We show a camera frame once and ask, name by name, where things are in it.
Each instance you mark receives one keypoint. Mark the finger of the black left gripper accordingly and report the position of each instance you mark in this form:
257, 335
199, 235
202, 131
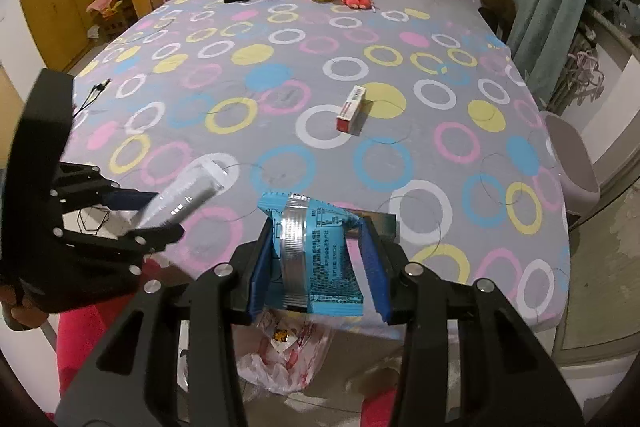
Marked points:
126, 199
140, 242

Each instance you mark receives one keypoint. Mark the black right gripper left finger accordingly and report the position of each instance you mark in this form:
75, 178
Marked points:
130, 377

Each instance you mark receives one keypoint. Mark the silver foil wrapper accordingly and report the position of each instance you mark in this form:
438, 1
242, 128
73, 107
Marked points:
188, 192

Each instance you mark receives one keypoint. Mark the blue teal snack wrapper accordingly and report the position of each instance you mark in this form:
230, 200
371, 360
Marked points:
311, 270

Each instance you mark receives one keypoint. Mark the white red plastic trash bag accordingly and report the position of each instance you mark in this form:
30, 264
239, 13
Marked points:
281, 373

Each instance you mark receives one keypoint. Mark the person left hand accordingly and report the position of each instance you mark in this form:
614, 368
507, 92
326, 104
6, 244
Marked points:
20, 315

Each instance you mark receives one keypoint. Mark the red trouser right leg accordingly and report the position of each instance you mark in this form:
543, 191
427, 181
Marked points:
376, 411

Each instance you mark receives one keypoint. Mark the white orange snack wrapper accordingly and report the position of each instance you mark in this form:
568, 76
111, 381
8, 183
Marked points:
283, 339

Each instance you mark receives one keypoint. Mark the dark orange flat packet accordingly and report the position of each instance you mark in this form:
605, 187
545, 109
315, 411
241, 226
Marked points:
384, 223

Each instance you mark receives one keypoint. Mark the pink plastic stool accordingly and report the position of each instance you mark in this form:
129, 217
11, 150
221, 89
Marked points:
580, 187

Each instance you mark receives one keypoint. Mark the red white toothpaste box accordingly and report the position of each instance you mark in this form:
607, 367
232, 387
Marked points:
350, 110

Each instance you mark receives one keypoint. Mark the grey bedsheet with coloured rings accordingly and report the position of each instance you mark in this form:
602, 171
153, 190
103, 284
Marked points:
449, 139

